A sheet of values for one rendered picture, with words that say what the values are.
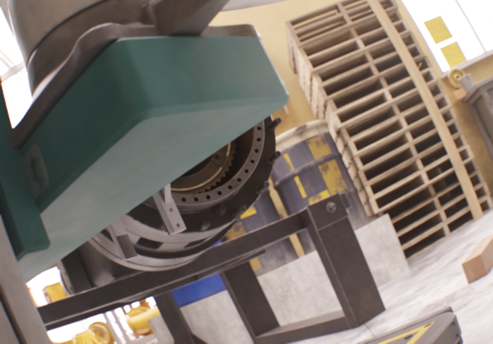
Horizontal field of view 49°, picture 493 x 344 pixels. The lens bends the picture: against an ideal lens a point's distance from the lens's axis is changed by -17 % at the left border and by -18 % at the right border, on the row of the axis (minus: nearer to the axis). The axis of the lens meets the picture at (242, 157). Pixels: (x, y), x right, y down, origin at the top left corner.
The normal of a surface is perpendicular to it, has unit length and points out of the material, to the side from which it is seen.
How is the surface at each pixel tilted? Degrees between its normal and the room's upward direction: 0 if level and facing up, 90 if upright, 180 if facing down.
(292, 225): 90
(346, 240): 90
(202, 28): 173
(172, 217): 90
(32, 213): 90
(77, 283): 131
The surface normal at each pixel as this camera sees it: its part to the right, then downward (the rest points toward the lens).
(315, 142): 0.29, -0.32
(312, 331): -0.83, 0.28
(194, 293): -0.12, -0.14
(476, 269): -0.58, 0.11
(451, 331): 0.67, -0.43
